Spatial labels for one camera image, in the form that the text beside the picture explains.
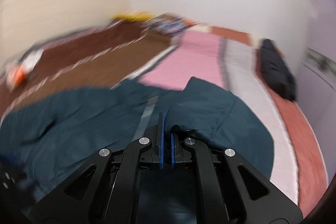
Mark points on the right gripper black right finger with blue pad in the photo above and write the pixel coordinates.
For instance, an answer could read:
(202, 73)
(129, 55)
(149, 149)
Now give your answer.
(229, 188)

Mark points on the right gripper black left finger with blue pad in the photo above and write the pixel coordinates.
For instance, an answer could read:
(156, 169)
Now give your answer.
(112, 180)

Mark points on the dark teal padded jacket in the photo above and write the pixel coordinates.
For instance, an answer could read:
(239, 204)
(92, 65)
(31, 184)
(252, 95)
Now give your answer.
(53, 138)

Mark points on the brown patterned blanket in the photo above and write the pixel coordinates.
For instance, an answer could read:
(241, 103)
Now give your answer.
(93, 58)

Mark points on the orange white package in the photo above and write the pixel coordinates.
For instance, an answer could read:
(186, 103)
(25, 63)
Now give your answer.
(17, 71)

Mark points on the yellow item on bed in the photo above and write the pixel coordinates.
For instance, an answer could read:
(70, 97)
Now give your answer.
(134, 16)

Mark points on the colourful printed pillow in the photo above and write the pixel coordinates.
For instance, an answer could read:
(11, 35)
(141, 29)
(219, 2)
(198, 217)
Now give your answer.
(169, 24)

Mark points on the cream wooden headboard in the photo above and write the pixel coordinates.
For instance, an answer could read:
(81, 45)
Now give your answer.
(26, 22)

